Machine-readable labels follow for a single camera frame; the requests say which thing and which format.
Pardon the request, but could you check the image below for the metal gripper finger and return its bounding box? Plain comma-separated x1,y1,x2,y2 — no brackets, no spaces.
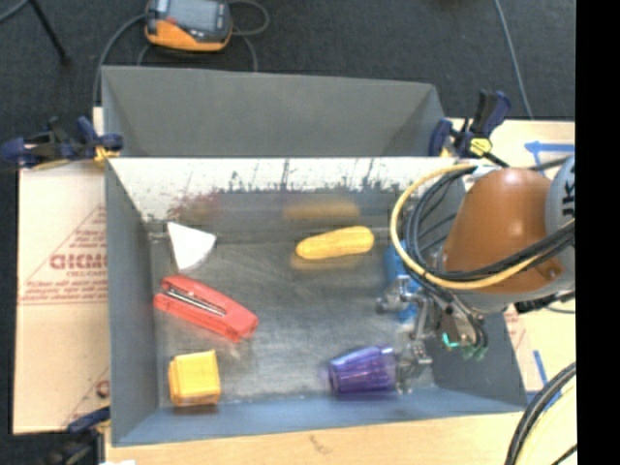
396,340,434,395
376,275,423,315

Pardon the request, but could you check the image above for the blue plastic thing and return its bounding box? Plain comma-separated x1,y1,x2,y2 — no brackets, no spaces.
384,244,421,323

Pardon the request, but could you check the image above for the purple plastic cup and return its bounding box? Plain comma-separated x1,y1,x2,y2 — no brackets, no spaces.
327,345,399,397

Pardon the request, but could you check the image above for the yellow toy corn cob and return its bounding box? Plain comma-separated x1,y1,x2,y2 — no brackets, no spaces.
294,225,376,262

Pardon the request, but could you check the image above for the grey metal bin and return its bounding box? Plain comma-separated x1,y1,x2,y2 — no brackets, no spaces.
99,65,530,448

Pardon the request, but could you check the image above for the red stapler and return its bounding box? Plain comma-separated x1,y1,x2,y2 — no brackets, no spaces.
152,274,260,344

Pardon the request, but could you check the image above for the white wedge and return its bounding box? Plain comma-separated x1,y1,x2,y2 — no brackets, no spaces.
167,221,217,272

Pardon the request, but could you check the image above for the yellow box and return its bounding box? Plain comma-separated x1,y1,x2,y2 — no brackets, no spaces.
167,349,223,408

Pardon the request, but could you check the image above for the brown cardboard board red print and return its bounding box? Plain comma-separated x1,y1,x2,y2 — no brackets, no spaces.
11,161,111,436

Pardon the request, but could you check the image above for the black cylinder on white bracket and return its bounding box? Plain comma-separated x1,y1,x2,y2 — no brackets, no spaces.
513,291,575,315

